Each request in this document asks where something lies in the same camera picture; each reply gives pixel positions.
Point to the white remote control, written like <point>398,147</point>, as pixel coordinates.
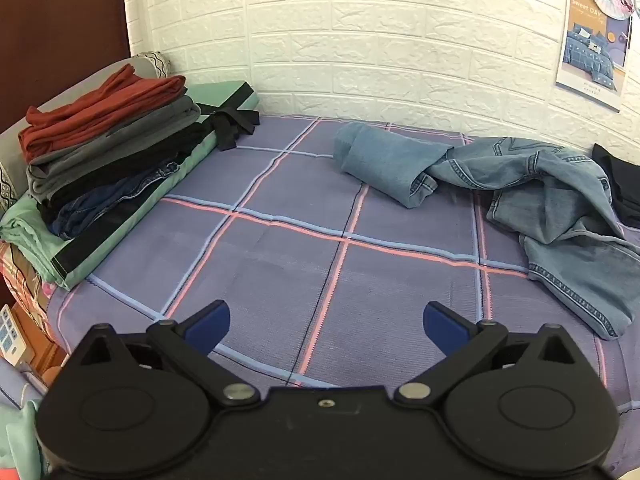
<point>12,335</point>

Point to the teal cloth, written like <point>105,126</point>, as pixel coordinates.
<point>20,440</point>

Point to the grey patterned pillow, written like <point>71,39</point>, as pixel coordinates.
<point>75,80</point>

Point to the folded green quilt black trim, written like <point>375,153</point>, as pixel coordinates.
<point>30,240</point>

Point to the floral patterned bedding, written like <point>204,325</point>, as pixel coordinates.
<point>20,275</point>

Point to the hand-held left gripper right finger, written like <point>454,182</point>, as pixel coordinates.
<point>442,327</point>

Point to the black cloth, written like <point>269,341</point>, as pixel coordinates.
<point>620,180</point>

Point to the purple plaid bed sheet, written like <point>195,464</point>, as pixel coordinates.
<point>300,200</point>

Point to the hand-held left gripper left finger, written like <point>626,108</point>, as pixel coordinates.
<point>212,322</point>

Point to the light blue jeans pants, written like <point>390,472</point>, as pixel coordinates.
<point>550,195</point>

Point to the wooden nightstand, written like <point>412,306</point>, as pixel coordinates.
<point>45,355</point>

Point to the wall poster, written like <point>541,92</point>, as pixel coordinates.
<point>590,60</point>

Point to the brown wooden headboard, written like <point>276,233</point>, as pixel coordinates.
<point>60,20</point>

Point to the folded dark blue jeans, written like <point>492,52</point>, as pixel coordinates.
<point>100,205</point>

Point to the folded grey pants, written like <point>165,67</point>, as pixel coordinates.
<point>125,141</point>

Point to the folded red pants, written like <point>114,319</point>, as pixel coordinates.
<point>100,110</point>

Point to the folded black pants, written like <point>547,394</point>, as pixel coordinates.
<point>125,171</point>

